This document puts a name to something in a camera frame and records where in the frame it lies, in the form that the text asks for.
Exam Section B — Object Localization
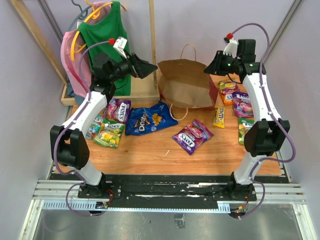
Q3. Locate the teal snack packet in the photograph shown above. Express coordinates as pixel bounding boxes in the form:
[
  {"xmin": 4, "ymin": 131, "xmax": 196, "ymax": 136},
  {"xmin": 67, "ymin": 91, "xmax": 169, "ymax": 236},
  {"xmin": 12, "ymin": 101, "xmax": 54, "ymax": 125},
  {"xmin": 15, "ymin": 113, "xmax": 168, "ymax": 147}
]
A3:
[{"xmin": 85, "ymin": 114, "xmax": 105, "ymax": 140}]

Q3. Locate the grey clothes hanger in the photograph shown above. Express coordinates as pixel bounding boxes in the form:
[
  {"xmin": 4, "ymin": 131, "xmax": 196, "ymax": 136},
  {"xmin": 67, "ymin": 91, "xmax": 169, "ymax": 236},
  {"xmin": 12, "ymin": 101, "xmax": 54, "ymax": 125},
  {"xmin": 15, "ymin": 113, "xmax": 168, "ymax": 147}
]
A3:
[{"xmin": 67, "ymin": 0, "xmax": 92, "ymax": 32}]

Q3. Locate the aluminium corner profile left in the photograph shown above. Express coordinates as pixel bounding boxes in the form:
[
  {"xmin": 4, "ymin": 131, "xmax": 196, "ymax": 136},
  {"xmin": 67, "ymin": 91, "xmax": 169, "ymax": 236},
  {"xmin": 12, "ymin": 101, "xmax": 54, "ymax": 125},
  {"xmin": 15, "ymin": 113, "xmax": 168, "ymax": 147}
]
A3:
[{"xmin": 37, "ymin": 0, "xmax": 63, "ymax": 42}]

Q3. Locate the aluminium corner profile right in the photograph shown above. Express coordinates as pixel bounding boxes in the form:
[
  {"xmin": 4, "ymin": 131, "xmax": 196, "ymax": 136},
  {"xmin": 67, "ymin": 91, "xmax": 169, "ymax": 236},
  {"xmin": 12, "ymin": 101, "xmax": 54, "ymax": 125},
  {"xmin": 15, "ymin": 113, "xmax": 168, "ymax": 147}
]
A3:
[{"xmin": 264, "ymin": 0, "xmax": 304, "ymax": 63}]

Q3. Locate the yellow snack packet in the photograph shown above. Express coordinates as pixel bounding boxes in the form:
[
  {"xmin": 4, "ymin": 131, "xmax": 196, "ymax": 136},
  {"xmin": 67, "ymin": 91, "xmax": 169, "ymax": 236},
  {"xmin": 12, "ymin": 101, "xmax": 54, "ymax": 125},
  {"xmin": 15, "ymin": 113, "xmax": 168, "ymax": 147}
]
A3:
[{"xmin": 212, "ymin": 106, "xmax": 226, "ymax": 129}]

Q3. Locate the blue Doritos chip bag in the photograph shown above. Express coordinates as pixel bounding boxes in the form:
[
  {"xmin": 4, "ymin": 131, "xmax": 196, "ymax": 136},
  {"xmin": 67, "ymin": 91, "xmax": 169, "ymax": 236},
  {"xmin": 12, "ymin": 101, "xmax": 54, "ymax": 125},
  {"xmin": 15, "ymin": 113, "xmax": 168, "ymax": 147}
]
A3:
[{"xmin": 125, "ymin": 101, "xmax": 179, "ymax": 136}]

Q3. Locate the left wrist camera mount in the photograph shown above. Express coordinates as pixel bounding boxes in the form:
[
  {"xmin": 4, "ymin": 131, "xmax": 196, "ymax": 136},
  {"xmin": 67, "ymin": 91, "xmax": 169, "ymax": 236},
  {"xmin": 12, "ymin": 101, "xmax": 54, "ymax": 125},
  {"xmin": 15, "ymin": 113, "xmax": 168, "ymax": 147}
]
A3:
[{"xmin": 109, "ymin": 36, "xmax": 128, "ymax": 59}]

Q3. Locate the yellow clothes hanger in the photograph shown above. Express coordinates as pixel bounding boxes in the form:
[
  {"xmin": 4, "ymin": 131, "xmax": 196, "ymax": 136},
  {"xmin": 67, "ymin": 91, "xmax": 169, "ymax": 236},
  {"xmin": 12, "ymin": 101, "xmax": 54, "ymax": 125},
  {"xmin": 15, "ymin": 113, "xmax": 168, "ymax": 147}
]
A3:
[{"xmin": 70, "ymin": 1, "xmax": 127, "ymax": 61}]

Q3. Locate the red brown paper bag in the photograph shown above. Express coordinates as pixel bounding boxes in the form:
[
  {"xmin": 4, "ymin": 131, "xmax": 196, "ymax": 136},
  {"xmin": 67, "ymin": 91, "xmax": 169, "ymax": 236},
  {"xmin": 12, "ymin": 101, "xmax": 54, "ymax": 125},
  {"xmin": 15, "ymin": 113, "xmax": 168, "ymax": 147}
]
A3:
[{"xmin": 157, "ymin": 55, "xmax": 219, "ymax": 121}]

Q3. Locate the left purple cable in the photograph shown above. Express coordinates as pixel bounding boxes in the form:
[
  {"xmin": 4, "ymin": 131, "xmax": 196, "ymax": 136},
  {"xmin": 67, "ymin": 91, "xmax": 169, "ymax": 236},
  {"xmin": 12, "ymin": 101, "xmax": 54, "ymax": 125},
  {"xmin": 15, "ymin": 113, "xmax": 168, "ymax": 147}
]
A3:
[{"xmin": 53, "ymin": 41, "xmax": 112, "ymax": 217}]

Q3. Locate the blue grey cloth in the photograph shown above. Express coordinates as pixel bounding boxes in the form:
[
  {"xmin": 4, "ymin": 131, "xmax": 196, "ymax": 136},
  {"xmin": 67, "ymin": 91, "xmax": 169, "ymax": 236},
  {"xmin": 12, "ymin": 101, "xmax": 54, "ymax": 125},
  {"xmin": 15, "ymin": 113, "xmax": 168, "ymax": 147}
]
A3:
[{"xmin": 66, "ymin": 82, "xmax": 85, "ymax": 107}]

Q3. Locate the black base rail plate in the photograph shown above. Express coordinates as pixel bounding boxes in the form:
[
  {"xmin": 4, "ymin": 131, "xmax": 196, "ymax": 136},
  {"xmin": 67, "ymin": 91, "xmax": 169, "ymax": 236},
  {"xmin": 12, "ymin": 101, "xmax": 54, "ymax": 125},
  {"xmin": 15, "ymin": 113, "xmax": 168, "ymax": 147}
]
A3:
[{"xmin": 78, "ymin": 174, "xmax": 257, "ymax": 210}]

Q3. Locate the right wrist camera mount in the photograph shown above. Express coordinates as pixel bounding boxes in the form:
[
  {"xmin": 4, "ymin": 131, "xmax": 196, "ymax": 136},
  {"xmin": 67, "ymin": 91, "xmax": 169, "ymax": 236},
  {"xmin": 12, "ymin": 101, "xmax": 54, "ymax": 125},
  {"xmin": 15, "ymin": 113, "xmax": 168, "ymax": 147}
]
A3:
[{"xmin": 223, "ymin": 33, "xmax": 238, "ymax": 57}]

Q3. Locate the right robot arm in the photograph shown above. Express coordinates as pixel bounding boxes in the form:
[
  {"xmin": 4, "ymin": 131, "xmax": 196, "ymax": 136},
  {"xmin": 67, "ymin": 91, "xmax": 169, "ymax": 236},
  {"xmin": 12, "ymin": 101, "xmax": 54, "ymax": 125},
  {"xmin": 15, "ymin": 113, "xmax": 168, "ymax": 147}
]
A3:
[{"xmin": 204, "ymin": 33, "xmax": 290, "ymax": 200}]

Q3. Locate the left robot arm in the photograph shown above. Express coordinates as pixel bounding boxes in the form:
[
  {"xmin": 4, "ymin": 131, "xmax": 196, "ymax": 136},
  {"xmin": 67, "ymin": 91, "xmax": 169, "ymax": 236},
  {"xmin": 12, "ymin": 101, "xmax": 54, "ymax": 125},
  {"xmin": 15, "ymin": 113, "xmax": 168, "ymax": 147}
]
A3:
[{"xmin": 50, "ymin": 52, "xmax": 158, "ymax": 198}]

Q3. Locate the wooden rack frame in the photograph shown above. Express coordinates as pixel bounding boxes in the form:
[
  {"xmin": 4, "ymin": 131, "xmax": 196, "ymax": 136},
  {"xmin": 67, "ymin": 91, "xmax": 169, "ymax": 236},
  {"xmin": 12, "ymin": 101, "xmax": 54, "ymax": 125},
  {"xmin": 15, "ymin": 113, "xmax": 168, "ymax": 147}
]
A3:
[{"xmin": 11, "ymin": 0, "xmax": 159, "ymax": 106}]

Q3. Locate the aluminium corner profile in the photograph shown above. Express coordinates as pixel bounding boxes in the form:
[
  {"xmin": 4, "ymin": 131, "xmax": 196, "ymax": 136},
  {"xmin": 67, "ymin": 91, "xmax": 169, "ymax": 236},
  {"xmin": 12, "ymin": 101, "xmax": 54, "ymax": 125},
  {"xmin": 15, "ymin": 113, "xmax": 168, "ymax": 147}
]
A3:
[
  {"xmin": 37, "ymin": 0, "xmax": 63, "ymax": 42},
  {"xmin": 264, "ymin": 0, "xmax": 304, "ymax": 63}
]

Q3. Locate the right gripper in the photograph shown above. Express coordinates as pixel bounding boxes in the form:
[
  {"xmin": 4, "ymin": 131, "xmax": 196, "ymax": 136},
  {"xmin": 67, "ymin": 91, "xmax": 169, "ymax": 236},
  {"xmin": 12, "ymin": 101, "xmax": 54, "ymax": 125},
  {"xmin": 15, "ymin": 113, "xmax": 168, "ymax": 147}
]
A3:
[{"xmin": 203, "ymin": 50, "xmax": 241, "ymax": 77}]

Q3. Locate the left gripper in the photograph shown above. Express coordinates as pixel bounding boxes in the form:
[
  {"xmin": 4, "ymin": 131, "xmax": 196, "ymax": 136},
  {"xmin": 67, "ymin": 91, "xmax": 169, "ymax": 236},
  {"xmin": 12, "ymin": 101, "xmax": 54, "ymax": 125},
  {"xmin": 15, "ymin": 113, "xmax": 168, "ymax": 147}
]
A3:
[{"xmin": 108, "ymin": 49, "xmax": 158, "ymax": 83}]

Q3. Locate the orange snack packet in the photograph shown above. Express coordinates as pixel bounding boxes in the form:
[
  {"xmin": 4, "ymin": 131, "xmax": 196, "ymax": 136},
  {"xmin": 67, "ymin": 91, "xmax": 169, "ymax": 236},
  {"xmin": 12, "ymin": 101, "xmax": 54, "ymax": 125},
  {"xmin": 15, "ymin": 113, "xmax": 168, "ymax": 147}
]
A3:
[{"xmin": 218, "ymin": 79, "xmax": 240, "ymax": 106}]

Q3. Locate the green tank top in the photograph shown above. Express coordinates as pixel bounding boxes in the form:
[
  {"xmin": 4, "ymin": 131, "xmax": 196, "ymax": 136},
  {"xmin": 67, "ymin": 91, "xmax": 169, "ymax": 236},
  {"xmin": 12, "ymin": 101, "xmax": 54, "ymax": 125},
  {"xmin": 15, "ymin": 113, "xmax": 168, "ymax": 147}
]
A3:
[{"xmin": 76, "ymin": 1, "xmax": 132, "ymax": 97}]

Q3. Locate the pink shirt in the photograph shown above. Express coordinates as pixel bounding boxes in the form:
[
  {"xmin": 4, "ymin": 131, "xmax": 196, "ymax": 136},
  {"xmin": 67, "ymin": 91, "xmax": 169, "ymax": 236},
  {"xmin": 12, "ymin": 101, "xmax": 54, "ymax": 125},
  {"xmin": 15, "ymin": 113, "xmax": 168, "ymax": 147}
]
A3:
[{"xmin": 58, "ymin": 1, "xmax": 108, "ymax": 98}]

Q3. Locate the green Fox's candy packet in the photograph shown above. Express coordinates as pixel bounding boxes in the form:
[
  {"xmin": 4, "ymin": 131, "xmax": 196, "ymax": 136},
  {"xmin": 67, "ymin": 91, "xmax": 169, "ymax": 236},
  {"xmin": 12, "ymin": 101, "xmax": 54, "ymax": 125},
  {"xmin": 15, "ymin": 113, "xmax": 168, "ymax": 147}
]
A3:
[{"xmin": 93, "ymin": 118, "xmax": 126, "ymax": 149}]

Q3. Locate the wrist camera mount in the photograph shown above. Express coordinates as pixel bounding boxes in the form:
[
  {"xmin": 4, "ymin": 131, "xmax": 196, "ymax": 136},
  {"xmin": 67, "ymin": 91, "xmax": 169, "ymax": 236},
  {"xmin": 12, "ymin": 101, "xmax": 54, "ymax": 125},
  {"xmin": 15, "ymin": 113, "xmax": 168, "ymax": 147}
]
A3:
[
  {"xmin": 109, "ymin": 36, "xmax": 128, "ymax": 59},
  {"xmin": 223, "ymin": 33, "xmax": 238, "ymax": 57}
]

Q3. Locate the purple Fox's candy packet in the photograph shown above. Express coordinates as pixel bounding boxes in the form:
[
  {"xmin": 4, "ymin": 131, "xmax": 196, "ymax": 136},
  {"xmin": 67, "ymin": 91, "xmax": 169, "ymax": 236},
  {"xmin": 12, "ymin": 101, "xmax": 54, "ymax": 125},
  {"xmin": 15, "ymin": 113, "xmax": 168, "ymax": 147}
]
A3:
[{"xmin": 102, "ymin": 98, "xmax": 132, "ymax": 124}]

